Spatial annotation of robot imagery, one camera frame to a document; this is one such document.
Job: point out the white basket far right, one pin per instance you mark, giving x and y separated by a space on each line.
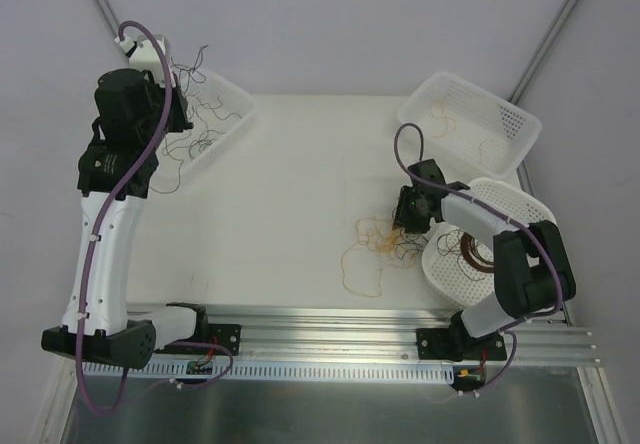
473 128

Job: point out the white basket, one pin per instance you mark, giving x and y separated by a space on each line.
473 128
215 129
464 278

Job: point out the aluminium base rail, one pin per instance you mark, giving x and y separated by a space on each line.
385 336

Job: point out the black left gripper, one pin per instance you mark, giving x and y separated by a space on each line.
179 106

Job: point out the white slotted cable duct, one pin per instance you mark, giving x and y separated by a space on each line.
243 369

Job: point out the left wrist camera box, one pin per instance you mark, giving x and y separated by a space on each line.
142 56

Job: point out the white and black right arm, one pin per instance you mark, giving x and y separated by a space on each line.
531 269

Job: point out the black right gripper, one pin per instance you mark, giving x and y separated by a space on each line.
409 210

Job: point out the white basket near right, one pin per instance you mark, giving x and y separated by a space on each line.
464 278

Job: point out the white basket far left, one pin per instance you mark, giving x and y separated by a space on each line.
215 129

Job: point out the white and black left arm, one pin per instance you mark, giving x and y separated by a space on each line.
96 326

